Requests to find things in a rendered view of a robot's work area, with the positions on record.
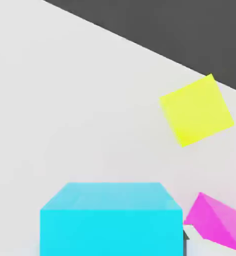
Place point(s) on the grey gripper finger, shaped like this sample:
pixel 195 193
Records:
pixel 192 243

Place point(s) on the small cyan cube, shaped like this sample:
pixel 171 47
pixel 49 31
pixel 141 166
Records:
pixel 111 230

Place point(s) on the small magenta cube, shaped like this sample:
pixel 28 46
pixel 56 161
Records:
pixel 216 220

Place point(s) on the small yellow cube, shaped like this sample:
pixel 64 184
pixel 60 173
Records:
pixel 196 111

